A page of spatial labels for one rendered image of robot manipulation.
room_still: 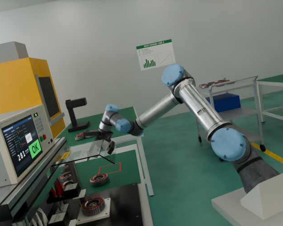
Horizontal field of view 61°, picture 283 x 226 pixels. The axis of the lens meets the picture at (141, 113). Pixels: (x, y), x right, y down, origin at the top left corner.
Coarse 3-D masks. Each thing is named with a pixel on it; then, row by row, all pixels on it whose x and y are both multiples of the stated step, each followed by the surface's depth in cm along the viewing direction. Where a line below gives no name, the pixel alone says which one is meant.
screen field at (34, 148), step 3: (36, 141) 99; (33, 144) 95; (36, 144) 98; (39, 144) 101; (30, 147) 92; (33, 147) 95; (36, 147) 98; (39, 147) 100; (30, 150) 92; (33, 150) 94; (36, 150) 97; (39, 150) 100; (33, 153) 94; (36, 153) 96; (33, 156) 93
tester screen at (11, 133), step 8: (24, 120) 92; (8, 128) 79; (16, 128) 85; (24, 128) 91; (32, 128) 98; (8, 136) 78; (16, 136) 83; (24, 136) 89; (8, 144) 77; (16, 144) 82; (24, 144) 88; (16, 152) 81; (16, 160) 80; (32, 160) 92
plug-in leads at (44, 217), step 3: (39, 210) 88; (42, 210) 90; (36, 213) 90; (42, 213) 89; (36, 216) 90; (45, 216) 91; (33, 219) 87; (39, 219) 86; (45, 219) 89; (33, 222) 87; (39, 222) 86; (45, 222) 89; (36, 225) 87; (39, 225) 90; (42, 225) 86; (45, 225) 89
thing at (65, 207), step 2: (64, 204) 118; (66, 204) 117; (68, 204) 117; (64, 206) 116; (66, 206) 116; (68, 206) 117; (58, 208) 116; (64, 208) 115; (66, 208) 114; (68, 208) 116; (70, 208) 119; (58, 210) 114; (62, 210) 113; (64, 210) 112; (66, 210) 113; (68, 210) 115; (70, 210) 118; (56, 212) 112; (58, 212) 112; (60, 212) 112; (68, 212) 115; (70, 212) 117; (70, 214) 117; (70, 216) 116
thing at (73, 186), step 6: (66, 186) 115; (72, 186) 113; (78, 186) 114; (66, 192) 110; (72, 192) 110; (78, 192) 111; (84, 192) 114; (48, 198) 112; (54, 198) 110; (60, 198) 110; (66, 198) 110; (72, 198) 111; (60, 204) 114; (60, 210) 112
